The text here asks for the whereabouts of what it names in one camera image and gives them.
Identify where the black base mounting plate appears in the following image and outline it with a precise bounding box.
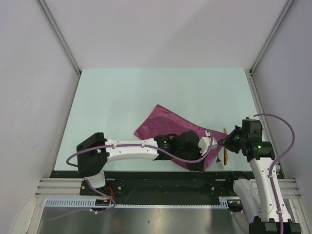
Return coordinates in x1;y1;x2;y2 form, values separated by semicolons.
50;170;285;207

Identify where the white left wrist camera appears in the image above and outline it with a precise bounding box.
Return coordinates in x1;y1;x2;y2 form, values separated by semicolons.
198;130;217;156

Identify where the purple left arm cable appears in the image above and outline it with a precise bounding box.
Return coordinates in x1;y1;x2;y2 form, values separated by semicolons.
46;135;215;221

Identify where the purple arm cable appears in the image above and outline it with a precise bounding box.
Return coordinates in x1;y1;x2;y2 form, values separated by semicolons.
243;113;295;234
46;135;215;221

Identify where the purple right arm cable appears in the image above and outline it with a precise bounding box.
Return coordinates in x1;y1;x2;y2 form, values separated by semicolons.
243;113;295;234

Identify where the right aluminium frame post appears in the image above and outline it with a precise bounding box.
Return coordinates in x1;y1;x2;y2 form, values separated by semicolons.
249;0;295;75

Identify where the silver metal fork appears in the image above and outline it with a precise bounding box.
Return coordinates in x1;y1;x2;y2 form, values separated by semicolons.
216;158;224;170

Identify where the gold butter knife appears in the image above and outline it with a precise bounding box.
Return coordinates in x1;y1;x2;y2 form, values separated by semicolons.
223;127;228;166

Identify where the magenta satin napkin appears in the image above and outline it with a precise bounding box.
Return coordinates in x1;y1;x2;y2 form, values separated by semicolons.
134;104;227;170

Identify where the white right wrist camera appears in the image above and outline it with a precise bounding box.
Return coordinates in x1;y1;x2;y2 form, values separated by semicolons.
247;115;259;120

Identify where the aluminium front rail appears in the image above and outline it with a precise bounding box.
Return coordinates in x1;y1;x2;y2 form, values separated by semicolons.
35;178;301;199

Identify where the white slotted cable duct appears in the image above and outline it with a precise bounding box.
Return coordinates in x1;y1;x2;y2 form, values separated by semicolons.
45;198;229;209

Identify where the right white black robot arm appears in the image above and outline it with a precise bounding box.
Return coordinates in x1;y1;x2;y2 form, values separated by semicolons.
218;115;302;234

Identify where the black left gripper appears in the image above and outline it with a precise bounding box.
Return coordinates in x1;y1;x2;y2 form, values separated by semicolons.
175;143;207;172

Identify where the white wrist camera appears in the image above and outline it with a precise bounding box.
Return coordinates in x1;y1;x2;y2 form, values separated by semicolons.
198;130;217;156
247;115;259;120

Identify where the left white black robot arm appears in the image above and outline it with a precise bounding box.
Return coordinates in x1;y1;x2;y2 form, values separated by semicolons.
76;131;204;195

